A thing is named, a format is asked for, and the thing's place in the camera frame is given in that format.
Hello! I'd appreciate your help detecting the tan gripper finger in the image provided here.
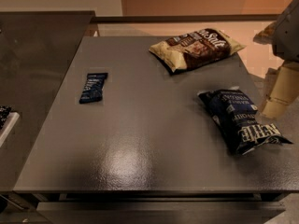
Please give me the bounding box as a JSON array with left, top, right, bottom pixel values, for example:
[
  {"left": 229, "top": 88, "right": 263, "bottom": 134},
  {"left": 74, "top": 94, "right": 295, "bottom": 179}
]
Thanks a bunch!
[
  {"left": 260, "top": 61, "right": 299, "bottom": 119},
  {"left": 253, "top": 21, "right": 276, "bottom": 44}
]

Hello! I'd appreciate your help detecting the blue chip bag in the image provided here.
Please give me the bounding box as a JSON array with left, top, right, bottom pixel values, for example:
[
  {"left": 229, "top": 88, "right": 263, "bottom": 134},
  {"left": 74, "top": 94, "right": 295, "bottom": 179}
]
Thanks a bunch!
[{"left": 197, "top": 89, "right": 292, "bottom": 155}]

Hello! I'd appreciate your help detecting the cream and brown chip bag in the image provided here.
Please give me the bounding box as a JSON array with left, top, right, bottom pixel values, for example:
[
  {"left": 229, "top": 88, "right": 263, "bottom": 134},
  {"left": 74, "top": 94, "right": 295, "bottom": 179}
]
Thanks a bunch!
[{"left": 149, "top": 28, "right": 245, "bottom": 73}]

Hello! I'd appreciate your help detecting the blue rxbar blueberry bar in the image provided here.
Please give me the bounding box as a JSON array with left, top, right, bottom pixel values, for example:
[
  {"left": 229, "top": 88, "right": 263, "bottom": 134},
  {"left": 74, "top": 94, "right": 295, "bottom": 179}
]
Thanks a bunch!
[{"left": 79, "top": 73, "right": 108, "bottom": 104}]

